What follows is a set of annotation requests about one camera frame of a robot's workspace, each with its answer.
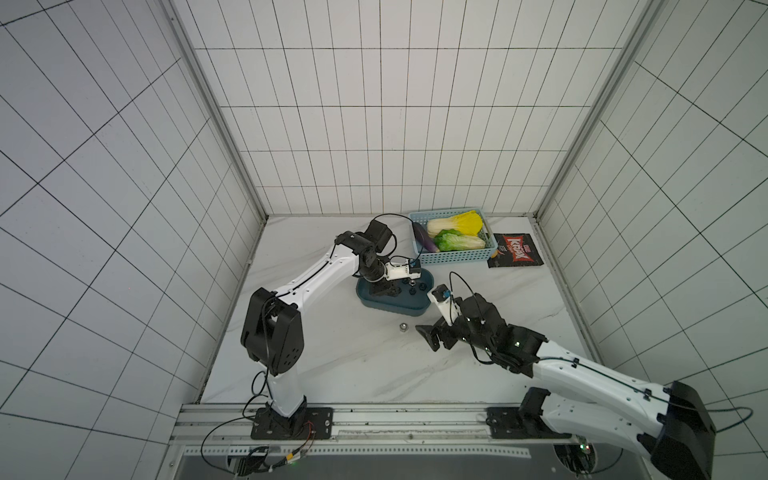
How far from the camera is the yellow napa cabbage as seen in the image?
3.52 feet

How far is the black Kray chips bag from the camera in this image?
1.06m

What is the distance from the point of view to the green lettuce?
1.02 m

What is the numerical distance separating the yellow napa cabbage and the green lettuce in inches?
0.9

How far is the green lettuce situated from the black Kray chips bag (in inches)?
2.9

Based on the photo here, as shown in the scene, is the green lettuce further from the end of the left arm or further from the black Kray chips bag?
the end of the left arm

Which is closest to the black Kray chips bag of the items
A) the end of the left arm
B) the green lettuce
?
the green lettuce

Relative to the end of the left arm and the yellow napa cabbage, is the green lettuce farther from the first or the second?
the end of the left arm

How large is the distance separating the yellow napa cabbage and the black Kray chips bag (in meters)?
0.08

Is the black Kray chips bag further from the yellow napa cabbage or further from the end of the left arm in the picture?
the end of the left arm
